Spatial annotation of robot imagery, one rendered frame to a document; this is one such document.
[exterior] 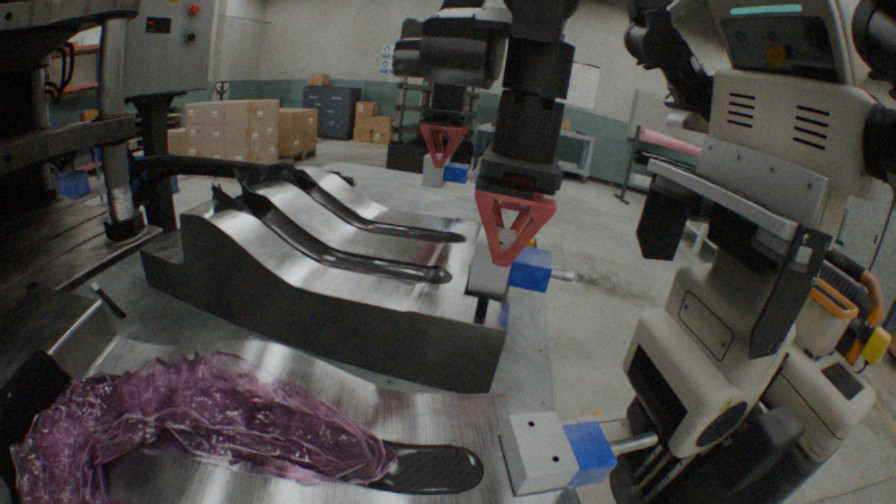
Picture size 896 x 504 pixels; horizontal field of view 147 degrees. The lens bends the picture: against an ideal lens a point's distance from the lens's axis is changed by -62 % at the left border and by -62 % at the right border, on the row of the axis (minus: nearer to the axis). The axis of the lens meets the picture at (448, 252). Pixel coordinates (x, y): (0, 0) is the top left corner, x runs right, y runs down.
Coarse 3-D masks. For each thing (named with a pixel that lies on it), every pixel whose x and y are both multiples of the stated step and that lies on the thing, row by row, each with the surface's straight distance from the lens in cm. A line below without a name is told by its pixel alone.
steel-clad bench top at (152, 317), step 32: (384, 192) 94; (416, 192) 97; (448, 192) 100; (128, 288) 60; (512, 288) 55; (128, 320) 52; (160, 320) 50; (192, 320) 48; (224, 320) 46; (512, 320) 48; (544, 320) 49; (512, 352) 42; (544, 352) 44; (384, 384) 36; (416, 384) 36; (512, 384) 38; (544, 384) 40
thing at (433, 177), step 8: (424, 160) 61; (448, 160) 64; (424, 168) 61; (432, 168) 61; (440, 168) 60; (448, 168) 60; (456, 168) 60; (464, 168) 60; (424, 176) 61; (432, 176) 61; (440, 176) 61; (448, 176) 61; (456, 176) 60; (464, 176) 60; (472, 176) 62; (424, 184) 62; (432, 184) 61; (440, 184) 61
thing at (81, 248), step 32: (0, 224) 146; (32, 224) 126; (64, 224) 112; (96, 224) 102; (0, 256) 110; (32, 256) 97; (64, 256) 88; (96, 256) 81; (128, 256) 81; (0, 288) 89; (32, 288) 77; (64, 288) 76
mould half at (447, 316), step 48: (288, 192) 48; (336, 192) 53; (192, 240) 44; (240, 240) 38; (336, 240) 43; (384, 240) 44; (192, 288) 48; (240, 288) 41; (288, 288) 36; (336, 288) 34; (384, 288) 34; (432, 288) 34; (288, 336) 40; (336, 336) 36; (384, 336) 33; (432, 336) 31; (480, 336) 31; (432, 384) 36; (480, 384) 34
